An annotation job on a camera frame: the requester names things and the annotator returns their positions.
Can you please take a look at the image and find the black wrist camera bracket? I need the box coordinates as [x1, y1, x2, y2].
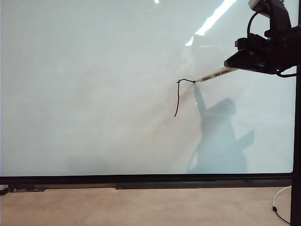
[264, 0, 293, 40]

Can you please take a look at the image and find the black camera cable loop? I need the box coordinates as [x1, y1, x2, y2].
[247, 10, 261, 40]

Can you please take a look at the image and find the white glass whiteboard black frame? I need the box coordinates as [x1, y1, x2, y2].
[0, 0, 297, 189]

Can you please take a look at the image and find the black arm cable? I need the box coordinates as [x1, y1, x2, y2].
[275, 67, 297, 78]

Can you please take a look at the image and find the black cable with inline connector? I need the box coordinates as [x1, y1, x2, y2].
[271, 205, 292, 225]

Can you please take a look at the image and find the white floor cable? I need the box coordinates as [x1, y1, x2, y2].
[273, 185, 293, 208]

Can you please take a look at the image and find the black stand foot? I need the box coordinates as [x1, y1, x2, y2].
[7, 184, 49, 193]

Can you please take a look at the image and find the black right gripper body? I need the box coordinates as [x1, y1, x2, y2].
[234, 29, 293, 72]

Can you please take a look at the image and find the black table edge rail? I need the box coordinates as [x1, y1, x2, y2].
[115, 180, 248, 191]

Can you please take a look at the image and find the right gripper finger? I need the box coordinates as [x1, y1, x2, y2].
[224, 50, 283, 74]

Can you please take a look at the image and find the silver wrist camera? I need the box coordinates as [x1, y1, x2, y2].
[248, 0, 271, 16]

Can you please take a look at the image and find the black whiteboard stand post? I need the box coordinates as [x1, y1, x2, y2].
[290, 70, 301, 226]

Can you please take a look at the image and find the white marker pen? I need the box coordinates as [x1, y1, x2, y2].
[193, 66, 239, 83]

